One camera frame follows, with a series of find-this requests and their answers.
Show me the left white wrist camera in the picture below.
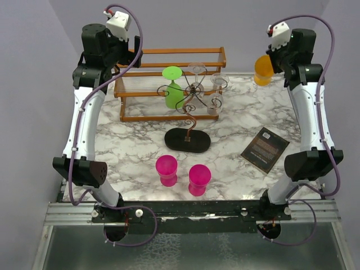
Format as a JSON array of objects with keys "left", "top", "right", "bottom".
[{"left": 103, "top": 10, "right": 132, "bottom": 42}]

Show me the orange wooden dish rack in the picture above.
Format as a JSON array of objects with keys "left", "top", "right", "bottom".
[{"left": 114, "top": 47, "right": 228, "bottom": 122}]

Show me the right pink plastic goblet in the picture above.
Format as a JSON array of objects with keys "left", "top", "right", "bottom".
[{"left": 188, "top": 164, "right": 212, "bottom": 196}]

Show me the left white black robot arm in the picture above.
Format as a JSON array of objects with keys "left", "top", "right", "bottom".
[{"left": 52, "top": 24, "right": 142, "bottom": 222}]

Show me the left pink plastic goblet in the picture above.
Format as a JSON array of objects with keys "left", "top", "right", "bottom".
[{"left": 155, "top": 155, "right": 178, "bottom": 187}]

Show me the dark book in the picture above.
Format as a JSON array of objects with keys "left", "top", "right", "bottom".
[{"left": 241, "top": 127, "right": 290, "bottom": 174}]

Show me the green plastic wine glass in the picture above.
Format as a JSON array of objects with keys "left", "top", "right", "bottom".
[{"left": 162, "top": 66, "right": 184, "bottom": 109}]

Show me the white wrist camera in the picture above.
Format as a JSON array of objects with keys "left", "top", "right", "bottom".
[
  {"left": 103, "top": 10, "right": 132, "bottom": 42},
  {"left": 267, "top": 21, "right": 290, "bottom": 51}
]

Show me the aluminium rail frame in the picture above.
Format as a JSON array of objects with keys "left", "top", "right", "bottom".
[{"left": 30, "top": 71, "right": 355, "bottom": 270}]

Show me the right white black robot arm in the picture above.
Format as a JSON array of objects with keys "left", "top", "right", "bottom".
[{"left": 258, "top": 22, "right": 344, "bottom": 220}]

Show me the pink plastic goblet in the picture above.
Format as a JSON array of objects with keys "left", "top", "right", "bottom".
[
  {"left": 188, "top": 164, "right": 212, "bottom": 196},
  {"left": 155, "top": 155, "right": 178, "bottom": 187}
]

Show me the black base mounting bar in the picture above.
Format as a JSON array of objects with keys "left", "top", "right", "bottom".
[{"left": 92, "top": 200, "right": 291, "bottom": 235}]

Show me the orange plastic wine glass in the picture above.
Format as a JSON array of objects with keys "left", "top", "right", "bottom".
[{"left": 254, "top": 55, "right": 274, "bottom": 86}]

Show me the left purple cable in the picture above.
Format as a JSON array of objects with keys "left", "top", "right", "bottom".
[{"left": 68, "top": 3, "right": 144, "bottom": 207}]

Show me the frosted clear wine glass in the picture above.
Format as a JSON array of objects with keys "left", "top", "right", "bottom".
[{"left": 206, "top": 73, "right": 229, "bottom": 116}]

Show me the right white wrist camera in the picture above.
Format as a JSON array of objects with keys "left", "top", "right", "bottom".
[{"left": 267, "top": 21, "right": 290, "bottom": 51}]

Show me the metal wine glass rack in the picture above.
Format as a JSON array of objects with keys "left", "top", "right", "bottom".
[{"left": 156, "top": 67, "right": 217, "bottom": 154}]

